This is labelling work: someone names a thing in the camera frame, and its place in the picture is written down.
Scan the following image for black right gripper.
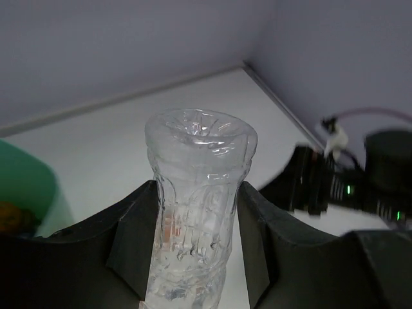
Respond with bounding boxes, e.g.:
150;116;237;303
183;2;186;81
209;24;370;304
259;146;348;216

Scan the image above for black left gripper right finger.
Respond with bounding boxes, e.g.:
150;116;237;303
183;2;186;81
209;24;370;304
238;182;411;308

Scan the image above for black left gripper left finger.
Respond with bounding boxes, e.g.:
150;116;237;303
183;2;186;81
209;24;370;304
1;180;158;308

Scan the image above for small orange juice bottle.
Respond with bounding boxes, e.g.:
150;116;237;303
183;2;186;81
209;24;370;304
1;201;41;235

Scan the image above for clear bottle blue white cap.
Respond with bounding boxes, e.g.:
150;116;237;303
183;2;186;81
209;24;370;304
140;109;258;308

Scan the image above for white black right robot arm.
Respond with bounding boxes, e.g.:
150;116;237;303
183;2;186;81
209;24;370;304
260;129;411;227

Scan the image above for green plastic bin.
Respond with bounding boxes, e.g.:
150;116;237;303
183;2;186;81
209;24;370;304
1;140;59;220

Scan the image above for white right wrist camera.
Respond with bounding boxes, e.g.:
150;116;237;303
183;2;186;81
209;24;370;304
321;117;348;160

